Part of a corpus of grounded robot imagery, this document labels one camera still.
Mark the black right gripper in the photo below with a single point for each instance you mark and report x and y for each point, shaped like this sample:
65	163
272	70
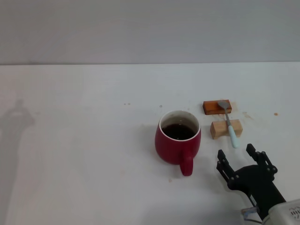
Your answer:
255	182

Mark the red ceramic coffee cup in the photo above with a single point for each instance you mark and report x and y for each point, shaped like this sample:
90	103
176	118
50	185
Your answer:
171	150

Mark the light wooden spoon rest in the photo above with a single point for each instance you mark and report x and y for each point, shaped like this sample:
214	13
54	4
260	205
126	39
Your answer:
219	131

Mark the dark orange wooden block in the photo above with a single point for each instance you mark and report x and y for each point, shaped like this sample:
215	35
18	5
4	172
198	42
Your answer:
212	107

